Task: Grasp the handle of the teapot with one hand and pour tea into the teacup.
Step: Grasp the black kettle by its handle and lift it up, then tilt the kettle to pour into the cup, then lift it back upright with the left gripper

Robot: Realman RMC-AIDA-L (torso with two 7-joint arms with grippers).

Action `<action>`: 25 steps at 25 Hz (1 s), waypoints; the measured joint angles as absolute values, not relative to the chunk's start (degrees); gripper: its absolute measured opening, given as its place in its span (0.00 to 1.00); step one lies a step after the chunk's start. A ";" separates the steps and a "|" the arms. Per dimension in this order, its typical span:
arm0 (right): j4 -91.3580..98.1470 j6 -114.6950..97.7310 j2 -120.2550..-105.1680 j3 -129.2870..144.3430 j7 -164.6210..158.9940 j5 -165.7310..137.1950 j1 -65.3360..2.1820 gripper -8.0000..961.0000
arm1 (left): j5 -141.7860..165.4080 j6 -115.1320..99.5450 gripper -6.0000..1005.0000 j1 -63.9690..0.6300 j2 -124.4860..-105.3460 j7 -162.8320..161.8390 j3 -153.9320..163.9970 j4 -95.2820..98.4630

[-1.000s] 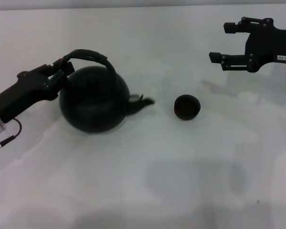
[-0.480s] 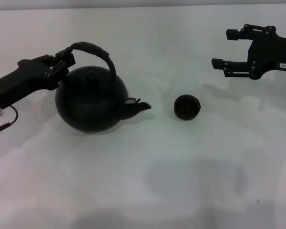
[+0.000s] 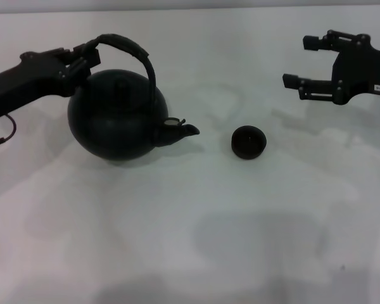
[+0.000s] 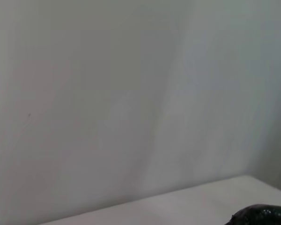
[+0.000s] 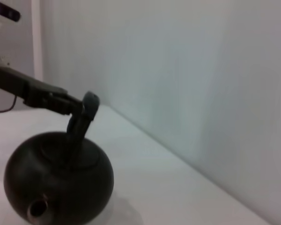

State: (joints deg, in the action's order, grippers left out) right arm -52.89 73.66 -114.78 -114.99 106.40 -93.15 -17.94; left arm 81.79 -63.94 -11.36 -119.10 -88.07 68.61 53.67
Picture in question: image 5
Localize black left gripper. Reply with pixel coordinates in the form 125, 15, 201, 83
0, 65, 84, 115

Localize black round teapot with handle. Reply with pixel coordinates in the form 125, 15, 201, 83
3, 90, 115, 225

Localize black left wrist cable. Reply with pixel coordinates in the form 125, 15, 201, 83
0, 95, 18, 113

